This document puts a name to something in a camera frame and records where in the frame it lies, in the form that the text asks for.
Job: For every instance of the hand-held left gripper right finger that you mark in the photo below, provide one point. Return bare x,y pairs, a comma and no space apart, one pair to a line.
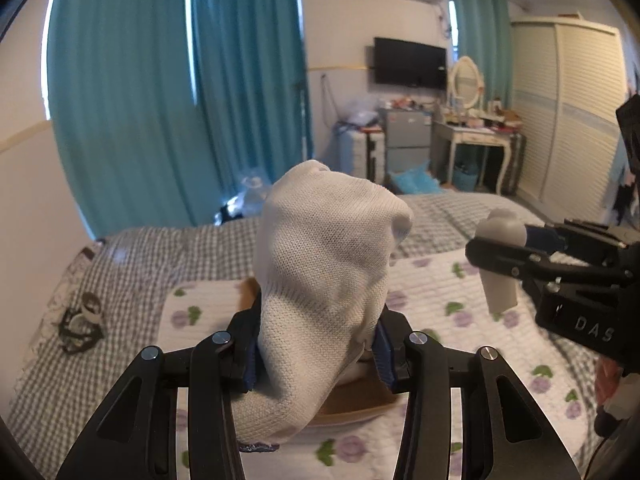
384,355

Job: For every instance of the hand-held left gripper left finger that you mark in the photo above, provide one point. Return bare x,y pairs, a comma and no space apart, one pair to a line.
250,365

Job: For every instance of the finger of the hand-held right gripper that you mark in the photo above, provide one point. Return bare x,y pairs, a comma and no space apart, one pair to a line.
505,257
542,237

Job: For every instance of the pale sock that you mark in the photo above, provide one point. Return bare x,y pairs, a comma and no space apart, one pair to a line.
500,227

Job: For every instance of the brown cardboard box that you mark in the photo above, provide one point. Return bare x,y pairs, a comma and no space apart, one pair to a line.
360,396

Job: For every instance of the white sock with navy toe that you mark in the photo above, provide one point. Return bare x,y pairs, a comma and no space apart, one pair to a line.
320,270

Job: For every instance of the floral quilted mat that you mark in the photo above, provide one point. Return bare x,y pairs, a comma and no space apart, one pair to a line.
440,300

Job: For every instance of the dark striped suitcase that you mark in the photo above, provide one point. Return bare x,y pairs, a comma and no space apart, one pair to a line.
515,162

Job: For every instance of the dark hanging garment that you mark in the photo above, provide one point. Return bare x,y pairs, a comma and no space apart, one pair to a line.
629,160

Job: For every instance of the blue plastic bag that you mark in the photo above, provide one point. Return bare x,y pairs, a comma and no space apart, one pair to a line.
415,182

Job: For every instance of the cream slatted wardrobe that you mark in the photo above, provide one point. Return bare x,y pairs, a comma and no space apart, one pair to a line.
570,120

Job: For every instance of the white dressing table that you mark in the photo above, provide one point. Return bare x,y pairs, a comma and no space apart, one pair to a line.
470,135

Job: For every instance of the assorted cosmetics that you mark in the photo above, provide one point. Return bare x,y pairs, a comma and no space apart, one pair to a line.
480,119

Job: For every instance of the grey gingham bed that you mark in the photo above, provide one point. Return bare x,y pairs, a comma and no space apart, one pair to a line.
150,260

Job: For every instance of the grey mini fridge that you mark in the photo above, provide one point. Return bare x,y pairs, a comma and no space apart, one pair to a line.
407,142

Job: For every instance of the clear water jug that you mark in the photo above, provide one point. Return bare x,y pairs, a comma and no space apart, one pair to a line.
252,192

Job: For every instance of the oval white mirror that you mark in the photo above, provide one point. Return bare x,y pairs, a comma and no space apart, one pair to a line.
465,82

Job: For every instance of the black and white fabric item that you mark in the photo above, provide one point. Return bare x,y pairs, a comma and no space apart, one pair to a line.
80,322

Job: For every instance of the white and blue suitcase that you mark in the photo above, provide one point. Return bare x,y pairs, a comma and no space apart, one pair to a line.
357,157

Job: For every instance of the grey floral pillow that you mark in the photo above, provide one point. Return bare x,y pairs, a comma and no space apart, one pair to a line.
70,280

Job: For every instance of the clear plastic bag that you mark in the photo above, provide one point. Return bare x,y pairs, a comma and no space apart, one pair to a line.
362,115

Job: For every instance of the short teal curtain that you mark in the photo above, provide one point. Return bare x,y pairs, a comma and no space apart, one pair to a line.
480,25

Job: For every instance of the white standing pole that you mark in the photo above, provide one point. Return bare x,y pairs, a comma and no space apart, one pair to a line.
303,120

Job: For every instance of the wide teal curtain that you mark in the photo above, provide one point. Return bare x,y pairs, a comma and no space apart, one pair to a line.
125,100

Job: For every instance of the narrow teal curtain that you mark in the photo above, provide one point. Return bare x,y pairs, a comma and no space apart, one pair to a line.
250,70

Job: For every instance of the black wall television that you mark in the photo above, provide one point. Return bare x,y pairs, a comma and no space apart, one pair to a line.
410,64

